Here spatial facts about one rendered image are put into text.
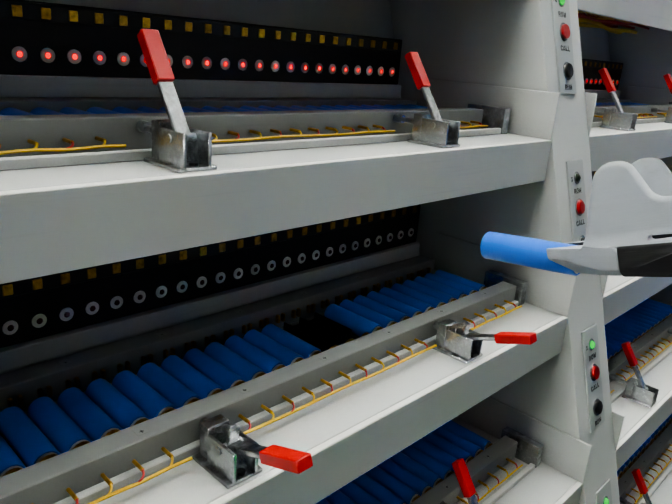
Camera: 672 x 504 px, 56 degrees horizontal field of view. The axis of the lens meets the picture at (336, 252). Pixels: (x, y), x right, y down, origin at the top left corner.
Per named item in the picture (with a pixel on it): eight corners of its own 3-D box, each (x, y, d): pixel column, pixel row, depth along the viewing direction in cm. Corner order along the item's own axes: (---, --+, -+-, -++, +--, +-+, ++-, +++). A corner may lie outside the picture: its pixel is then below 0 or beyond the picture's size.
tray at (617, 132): (719, 147, 118) (739, 71, 114) (581, 173, 76) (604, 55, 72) (612, 131, 131) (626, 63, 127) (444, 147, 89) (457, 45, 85)
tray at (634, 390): (732, 350, 122) (752, 284, 118) (608, 480, 80) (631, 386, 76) (627, 315, 136) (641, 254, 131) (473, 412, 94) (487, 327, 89)
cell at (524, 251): (476, 252, 41) (572, 270, 36) (485, 227, 41) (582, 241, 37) (488, 262, 42) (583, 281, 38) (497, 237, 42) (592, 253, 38)
